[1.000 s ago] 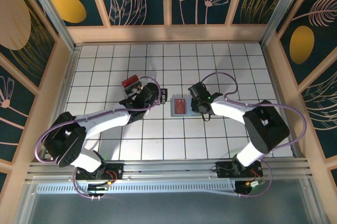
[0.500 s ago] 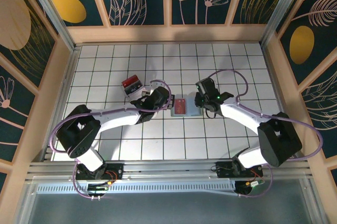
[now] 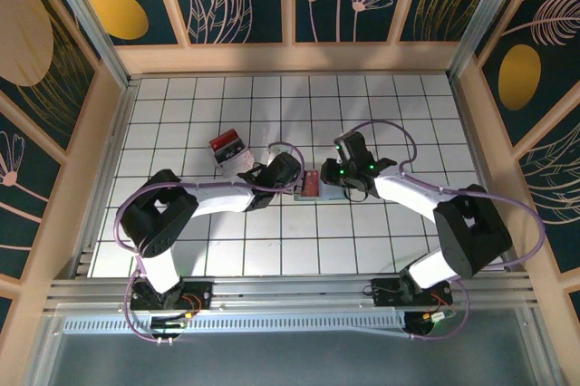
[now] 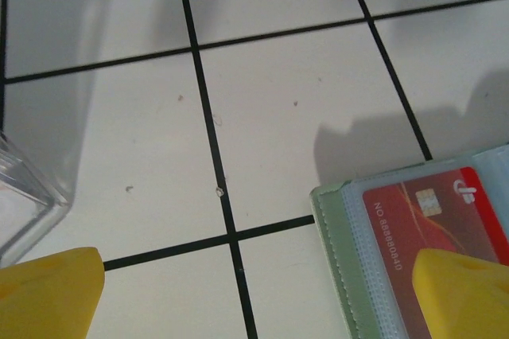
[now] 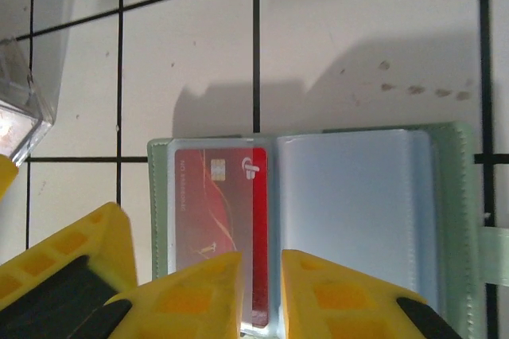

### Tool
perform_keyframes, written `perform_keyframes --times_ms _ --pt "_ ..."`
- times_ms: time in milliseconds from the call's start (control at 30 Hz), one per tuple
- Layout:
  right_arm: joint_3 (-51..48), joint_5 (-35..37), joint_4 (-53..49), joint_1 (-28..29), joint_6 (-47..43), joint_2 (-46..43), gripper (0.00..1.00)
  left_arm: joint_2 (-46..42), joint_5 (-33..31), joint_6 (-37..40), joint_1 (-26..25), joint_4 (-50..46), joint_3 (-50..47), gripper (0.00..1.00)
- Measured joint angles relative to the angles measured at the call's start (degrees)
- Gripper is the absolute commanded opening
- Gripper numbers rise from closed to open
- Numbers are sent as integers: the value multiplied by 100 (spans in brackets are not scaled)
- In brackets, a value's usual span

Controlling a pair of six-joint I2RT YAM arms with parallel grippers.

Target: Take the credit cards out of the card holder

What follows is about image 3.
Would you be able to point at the clear acrylic card box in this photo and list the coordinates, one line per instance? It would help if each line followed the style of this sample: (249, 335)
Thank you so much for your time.
(216, 160)

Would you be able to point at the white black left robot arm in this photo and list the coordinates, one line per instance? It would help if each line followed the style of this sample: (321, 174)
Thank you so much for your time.
(222, 198)

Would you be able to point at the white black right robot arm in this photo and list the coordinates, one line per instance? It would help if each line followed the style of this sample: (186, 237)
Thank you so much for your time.
(408, 195)

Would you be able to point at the white floral card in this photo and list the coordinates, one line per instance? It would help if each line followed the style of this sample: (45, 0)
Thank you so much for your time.
(239, 165)

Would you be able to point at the grey metal panel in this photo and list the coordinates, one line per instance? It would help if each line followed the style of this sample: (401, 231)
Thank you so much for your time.
(272, 359)

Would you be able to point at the aluminium cross rail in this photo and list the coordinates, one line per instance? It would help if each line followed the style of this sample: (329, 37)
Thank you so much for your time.
(294, 288)

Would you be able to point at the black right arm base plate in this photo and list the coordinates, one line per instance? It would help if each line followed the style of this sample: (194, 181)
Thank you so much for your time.
(385, 295)

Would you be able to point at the aluminium side rail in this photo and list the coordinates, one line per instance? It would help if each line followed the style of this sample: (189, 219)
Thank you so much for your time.
(108, 177)
(482, 177)

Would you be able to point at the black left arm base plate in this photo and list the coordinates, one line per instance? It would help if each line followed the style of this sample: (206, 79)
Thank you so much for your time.
(201, 295)

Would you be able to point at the aluminium corner post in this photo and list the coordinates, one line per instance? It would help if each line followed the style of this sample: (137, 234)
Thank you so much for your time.
(486, 19)
(88, 19)

